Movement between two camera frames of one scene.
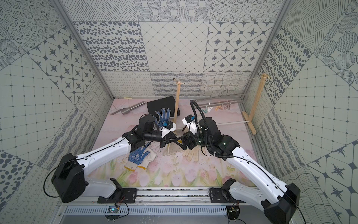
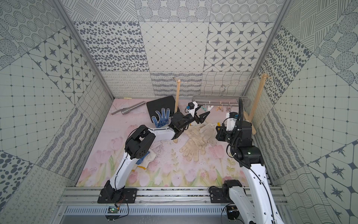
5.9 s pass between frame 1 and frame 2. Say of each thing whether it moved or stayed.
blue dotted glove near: stayed
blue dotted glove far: stayed
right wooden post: stayed
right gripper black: moved
